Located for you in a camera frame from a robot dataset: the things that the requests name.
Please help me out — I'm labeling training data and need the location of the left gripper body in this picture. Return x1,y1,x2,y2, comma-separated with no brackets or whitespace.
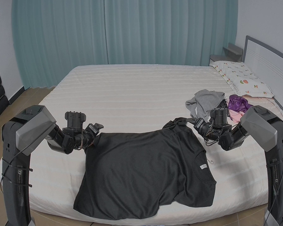
81,123,100,148

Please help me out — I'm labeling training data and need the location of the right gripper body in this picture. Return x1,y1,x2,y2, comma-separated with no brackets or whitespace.
193,117,211,136

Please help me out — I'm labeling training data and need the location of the black T-shirt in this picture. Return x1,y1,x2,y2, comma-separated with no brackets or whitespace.
73,117,217,218

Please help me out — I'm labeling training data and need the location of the bed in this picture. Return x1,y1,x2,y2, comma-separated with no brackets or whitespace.
0,35,283,223

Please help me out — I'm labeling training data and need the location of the grey garment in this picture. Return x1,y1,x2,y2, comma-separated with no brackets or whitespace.
185,90,225,122

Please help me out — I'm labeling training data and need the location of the black shiny garment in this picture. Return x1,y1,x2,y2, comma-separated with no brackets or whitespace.
216,99,229,109

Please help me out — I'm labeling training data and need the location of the pink garment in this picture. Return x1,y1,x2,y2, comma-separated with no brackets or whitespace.
228,109,243,123

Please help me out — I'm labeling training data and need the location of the purple garment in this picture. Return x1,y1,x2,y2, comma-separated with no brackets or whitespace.
227,94,254,116

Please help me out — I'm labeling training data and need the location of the white printed pillow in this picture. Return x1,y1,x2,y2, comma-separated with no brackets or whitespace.
209,60,274,98

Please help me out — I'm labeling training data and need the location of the grey bedside table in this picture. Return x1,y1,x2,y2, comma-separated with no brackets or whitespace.
210,43,243,64

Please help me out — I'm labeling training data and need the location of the blue-green curtain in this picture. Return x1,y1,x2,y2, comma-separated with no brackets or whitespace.
104,0,237,66
12,0,109,89

